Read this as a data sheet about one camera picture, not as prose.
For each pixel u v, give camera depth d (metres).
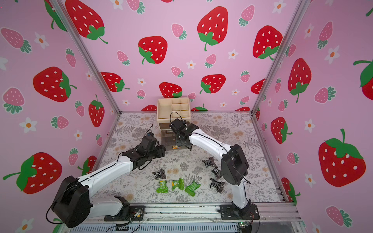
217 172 0.86
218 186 0.82
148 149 0.66
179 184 0.82
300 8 0.70
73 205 0.41
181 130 0.63
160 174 0.86
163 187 0.82
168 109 0.93
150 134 0.76
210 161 0.91
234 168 0.49
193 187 0.82
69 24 0.73
